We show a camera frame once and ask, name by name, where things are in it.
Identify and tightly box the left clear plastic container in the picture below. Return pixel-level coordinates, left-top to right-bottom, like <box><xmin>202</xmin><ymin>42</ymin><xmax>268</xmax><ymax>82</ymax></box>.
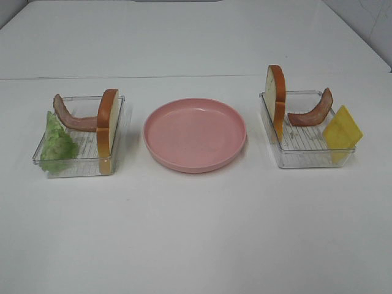
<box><xmin>32</xmin><ymin>95</ymin><xmax>127</xmax><ymax>178</ymax></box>

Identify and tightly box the bacon strip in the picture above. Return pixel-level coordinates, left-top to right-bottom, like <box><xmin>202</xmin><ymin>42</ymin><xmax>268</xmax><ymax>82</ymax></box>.
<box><xmin>287</xmin><ymin>88</ymin><xmax>333</xmax><ymax>127</ymax></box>
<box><xmin>53</xmin><ymin>94</ymin><xmax>97</xmax><ymax>132</ymax></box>

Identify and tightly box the yellow cheese slice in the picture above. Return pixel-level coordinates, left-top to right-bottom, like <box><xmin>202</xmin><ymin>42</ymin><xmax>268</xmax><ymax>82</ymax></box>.
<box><xmin>323</xmin><ymin>105</ymin><xmax>363</xmax><ymax>164</ymax></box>

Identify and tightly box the clear plastic container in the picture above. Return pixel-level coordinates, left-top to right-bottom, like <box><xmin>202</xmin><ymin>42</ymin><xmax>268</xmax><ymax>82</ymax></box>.
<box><xmin>32</xmin><ymin>95</ymin><xmax>127</xmax><ymax>178</ymax></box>
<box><xmin>259</xmin><ymin>92</ymin><xmax>356</xmax><ymax>168</ymax></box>

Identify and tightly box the right clear plastic container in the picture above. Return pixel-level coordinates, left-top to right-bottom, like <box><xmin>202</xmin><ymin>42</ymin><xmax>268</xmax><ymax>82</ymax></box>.
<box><xmin>259</xmin><ymin>92</ymin><xmax>356</xmax><ymax>168</ymax></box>

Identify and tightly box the green lettuce leaf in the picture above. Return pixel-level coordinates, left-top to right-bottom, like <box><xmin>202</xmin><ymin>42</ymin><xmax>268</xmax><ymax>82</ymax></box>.
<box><xmin>39</xmin><ymin>111</ymin><xmax>79</xmax><ymax>173</ymax></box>

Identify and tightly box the bread slice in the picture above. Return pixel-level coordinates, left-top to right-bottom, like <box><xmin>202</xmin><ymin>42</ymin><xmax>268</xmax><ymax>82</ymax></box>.
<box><xmin>264</xmin><ymin>65</ymin><xmax>286</xmax><ymax>140</ymax></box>
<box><xmin>96</xmin><ymin>89</ymin><xmax>119</xmax><ymax>175</ymax></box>

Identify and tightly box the pink round plate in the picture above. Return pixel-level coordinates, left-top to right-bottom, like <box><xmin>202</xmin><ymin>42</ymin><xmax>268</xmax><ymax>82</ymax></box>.
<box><xmin>143</xmin><ymin>98</ymin><xmax>247</xmax><ymax>173</ymax></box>

